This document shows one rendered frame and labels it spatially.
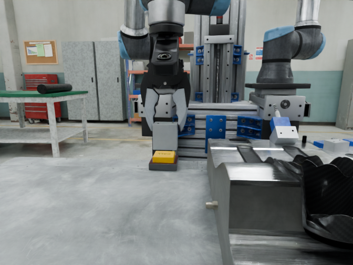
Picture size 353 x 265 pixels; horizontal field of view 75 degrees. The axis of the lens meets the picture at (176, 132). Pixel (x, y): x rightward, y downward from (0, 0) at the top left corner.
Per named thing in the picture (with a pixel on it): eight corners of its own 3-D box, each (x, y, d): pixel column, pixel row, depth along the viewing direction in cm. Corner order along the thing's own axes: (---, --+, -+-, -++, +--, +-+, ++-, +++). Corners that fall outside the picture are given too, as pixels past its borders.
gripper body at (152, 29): (185, 88, 55) (185, 33, 52) (183, 89, 46) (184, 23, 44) (153, 88, 55) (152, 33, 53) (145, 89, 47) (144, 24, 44)
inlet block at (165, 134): (161, 135, 61) (161, 115, 60) (179, 136, 61) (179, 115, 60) (152, 150, 48) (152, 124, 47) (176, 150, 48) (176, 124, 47)
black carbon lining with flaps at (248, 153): (232, 152, 58) (235, 115, 56) (298, 153, 57) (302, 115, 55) (289, 250, 24) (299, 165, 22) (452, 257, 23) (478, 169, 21)
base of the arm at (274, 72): (253, 83, 110) (255, 61, 108) (287, 83, 108) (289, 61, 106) (259, 83, 96) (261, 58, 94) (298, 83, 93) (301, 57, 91)
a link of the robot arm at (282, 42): (255, 60, 104) (258, 28, 101) (280, 61, 107) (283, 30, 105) (273, 58, 93) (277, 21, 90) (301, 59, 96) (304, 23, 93)
